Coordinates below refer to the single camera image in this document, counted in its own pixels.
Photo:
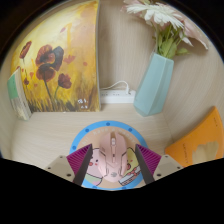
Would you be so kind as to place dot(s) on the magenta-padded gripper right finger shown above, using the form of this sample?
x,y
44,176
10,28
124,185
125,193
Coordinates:
x,y
166,165

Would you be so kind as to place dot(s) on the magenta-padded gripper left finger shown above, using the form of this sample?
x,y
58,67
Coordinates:
x,y
60,166

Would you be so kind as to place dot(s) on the pink computer mouse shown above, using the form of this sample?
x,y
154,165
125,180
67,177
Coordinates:
x,y
113,156

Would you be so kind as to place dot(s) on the round blue-rimmed cartoon mouse pad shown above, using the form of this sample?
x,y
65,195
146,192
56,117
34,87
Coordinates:
x,y
90,131

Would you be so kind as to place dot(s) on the orange book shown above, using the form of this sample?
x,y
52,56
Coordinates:
x,y
203,140

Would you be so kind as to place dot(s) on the light blue faceted vase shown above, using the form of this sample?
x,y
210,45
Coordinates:
x,y
155,86

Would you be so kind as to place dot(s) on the green and beige book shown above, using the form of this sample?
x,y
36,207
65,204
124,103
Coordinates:
x,y
18,96

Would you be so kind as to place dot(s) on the white power strip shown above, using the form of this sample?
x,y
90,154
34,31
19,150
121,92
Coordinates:
x,y
116,96

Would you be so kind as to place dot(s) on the yellow poppy flower painting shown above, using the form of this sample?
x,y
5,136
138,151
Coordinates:
x,y
76,50

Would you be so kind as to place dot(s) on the pink and white flower bouquet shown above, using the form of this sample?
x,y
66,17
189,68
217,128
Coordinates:
x,y
156,13

